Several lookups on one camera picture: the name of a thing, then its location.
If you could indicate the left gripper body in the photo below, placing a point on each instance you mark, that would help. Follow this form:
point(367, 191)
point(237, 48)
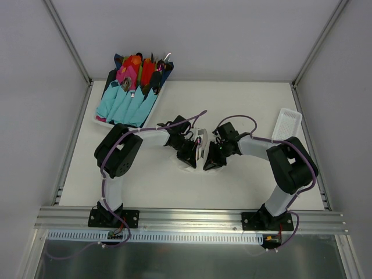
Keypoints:
point(188, 152)

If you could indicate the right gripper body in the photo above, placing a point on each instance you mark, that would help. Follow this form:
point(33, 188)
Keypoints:
point(217, 151)

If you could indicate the silver spoon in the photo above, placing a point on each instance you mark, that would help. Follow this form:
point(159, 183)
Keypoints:
point(198, 148)

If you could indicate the white paper napkin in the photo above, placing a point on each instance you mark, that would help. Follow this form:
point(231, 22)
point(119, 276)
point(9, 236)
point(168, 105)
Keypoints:
point(198, 170)

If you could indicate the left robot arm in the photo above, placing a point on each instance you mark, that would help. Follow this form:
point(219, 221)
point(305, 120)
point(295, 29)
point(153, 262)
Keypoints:
point(115, 156)

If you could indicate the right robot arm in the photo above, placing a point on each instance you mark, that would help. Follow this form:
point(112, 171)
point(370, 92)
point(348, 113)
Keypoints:
point(292, 167)

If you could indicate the light blue rolled napkin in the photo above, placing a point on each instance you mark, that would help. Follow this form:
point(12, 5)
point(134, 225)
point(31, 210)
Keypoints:
point(131, 108)

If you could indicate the dark navy rolled napkin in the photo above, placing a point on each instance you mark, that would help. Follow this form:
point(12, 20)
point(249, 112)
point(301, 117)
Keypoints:
point(168, 68)

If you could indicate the pink rolled napkin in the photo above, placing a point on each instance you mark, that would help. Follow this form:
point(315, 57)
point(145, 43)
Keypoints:
point(127, 72)

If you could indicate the small white perforated basket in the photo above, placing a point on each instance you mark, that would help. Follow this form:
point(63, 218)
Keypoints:
point(287, 125)

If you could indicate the white tray of rolled napkins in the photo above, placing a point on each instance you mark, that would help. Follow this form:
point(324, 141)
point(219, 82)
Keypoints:
point(154, 81)

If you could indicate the aluminium mounting rail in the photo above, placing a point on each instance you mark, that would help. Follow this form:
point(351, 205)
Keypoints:
point(190, 220)

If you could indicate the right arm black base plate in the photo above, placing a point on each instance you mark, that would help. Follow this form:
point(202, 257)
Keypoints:
point(261, 221)

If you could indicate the white slotted cable duct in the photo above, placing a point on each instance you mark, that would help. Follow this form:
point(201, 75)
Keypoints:
point(158, 237)

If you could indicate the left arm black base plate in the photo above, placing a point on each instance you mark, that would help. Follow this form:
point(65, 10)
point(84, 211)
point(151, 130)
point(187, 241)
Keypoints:
point(102, 218)

